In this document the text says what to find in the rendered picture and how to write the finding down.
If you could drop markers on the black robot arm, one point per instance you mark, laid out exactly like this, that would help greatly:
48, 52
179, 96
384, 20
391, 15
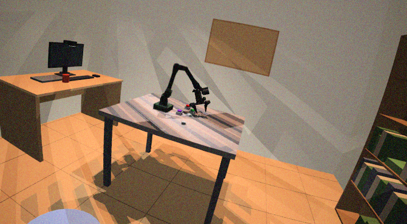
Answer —
197, 88

